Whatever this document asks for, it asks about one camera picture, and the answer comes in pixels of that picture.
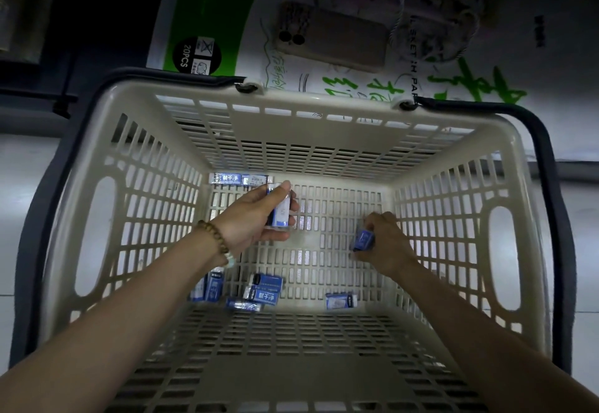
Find person's right hand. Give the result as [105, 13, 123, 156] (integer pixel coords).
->
[351, 211, 418, 281]

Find person's left hand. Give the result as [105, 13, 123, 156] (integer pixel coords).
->
[210, 181, 300, 260]

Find single blue packaged eraser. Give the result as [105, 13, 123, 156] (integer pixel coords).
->
[352, 229, 375, 252]

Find blue packaged eraser bundle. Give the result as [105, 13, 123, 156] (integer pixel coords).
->
[266, 183, 293, 230]

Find pile of mixed packaged erasers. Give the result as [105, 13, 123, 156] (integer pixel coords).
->
[190, 173, 359, 313]

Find beige plastic shopping basket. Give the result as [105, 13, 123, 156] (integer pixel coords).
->
[9, 67, 577, 413]

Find person's right forearm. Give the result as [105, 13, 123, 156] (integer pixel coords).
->
[395, 258, 599, 413]

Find person's left forearm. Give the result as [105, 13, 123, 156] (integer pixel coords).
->
[0, 229, 230, 413]

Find green and white paper pack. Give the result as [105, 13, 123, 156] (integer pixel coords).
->
[146, 0, 599, 161]

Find dark metal shelf unit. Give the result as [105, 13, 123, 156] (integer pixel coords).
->
[0, 0, 599, 182]

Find wooden bead bracelet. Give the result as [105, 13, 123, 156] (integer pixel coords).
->
[195, 219, 235, 268]

